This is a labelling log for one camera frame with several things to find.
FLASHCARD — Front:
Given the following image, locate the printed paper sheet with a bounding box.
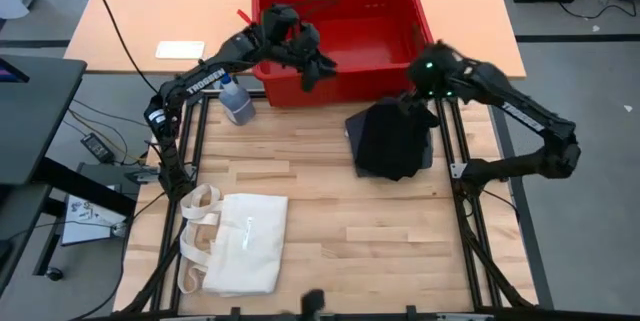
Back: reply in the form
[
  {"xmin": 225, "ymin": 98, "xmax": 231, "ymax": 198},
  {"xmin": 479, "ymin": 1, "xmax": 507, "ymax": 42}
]
[{"xmin": 60, "ymin": 192, "xmax": 129, "ymax": 247}]

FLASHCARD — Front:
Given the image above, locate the black aluminium table frame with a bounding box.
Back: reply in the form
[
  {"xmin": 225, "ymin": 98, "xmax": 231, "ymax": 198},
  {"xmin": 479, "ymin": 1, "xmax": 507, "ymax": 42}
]
[{"xmin": 113, "ymin": 89, "xmax": 539, "ymax": 321}]

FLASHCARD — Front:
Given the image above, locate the grey spray bottle blue nozzle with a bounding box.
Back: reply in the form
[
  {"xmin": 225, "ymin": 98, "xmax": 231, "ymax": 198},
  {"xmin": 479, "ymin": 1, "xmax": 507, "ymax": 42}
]
[{"xmin": 218, "ymin": 73, "xmax": 257, "ymax": 127}]

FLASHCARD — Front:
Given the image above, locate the red plastic bin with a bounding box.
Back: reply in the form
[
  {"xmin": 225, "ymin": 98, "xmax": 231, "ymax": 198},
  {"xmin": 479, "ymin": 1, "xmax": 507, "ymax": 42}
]
[{"xmin": 251, "ymin": 0, "xmax": 435, "ymax": 109}]

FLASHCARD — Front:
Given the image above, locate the black desk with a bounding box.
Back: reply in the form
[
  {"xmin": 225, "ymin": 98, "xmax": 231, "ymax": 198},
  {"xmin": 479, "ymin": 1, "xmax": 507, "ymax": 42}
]
[{"xmin": 0, "ymin": 53, "xmax": 89, "ymax": 188}]

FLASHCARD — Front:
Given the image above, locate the white canvas tote bag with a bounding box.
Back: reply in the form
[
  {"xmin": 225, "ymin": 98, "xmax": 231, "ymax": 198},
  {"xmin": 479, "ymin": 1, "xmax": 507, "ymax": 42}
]
[{"xmin": 177, "ymin": 183, "xmax": 290, "ymax": 298}]

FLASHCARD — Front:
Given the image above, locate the black floor cable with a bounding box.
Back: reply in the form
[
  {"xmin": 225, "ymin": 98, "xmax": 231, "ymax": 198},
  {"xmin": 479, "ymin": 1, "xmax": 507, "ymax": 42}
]
[{"xmin": 556, "ymin": 0, "xmax": 640, "ymax": 21}]

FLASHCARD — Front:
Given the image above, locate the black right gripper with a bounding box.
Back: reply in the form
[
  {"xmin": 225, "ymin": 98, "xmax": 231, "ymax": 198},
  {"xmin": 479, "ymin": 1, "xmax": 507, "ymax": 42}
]
[{"xmin": 399, "ymin": 42, "xmax": 467, "ymax": 113}]

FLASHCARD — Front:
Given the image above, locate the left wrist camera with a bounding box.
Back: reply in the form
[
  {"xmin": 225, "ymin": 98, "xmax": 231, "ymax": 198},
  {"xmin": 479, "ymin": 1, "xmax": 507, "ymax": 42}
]
[{"xmin": 260, "ymin": 3, "xmax": 302, "ymax": 42}]

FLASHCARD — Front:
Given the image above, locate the black garment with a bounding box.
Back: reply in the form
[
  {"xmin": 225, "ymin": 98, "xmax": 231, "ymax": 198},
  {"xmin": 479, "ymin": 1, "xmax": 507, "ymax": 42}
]
[{"xmin": 354, "ymin": 95, "xmax": 441, "ymax": 183}]

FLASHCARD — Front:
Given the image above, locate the white card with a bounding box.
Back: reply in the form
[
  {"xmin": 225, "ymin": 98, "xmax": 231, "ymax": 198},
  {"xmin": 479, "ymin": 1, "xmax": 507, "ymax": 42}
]
[{"xmin": 154, "ymin": 40, "xmax": 207, "ymax": 61}]

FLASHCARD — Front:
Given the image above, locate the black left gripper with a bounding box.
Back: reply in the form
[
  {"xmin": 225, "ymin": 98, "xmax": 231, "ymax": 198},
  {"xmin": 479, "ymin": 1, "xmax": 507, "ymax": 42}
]
[{"xmin": 279, "ymin": 23, "xmax": 338, "ymax": 94}]

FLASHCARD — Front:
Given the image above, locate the long black cable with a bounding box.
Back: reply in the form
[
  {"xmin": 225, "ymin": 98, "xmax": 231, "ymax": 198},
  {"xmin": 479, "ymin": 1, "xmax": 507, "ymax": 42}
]
[{"xmin": 83, "ymin": 0, "xmax": 159, "ymax": 95}]

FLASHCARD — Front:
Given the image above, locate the tan wooden table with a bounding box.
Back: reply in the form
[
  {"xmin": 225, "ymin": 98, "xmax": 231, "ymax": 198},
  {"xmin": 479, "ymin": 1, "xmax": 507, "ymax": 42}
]
[{"xmin": 63, "ymin": 0, "xmax": 528, "ymax": 80}]

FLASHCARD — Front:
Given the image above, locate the black table-level camera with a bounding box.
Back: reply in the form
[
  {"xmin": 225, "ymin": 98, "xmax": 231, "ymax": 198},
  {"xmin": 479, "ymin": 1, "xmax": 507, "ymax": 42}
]
[{"xmin": 299, "ymin": 288, "xmax": 327, "ymax": 321}]

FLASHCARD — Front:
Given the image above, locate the black power adapter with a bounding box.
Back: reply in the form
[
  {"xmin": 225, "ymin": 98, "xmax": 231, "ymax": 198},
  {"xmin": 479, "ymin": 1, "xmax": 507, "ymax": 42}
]
[{"xmin": 79, "ymin": 132, "xmax": 116, "ymax": 164}]

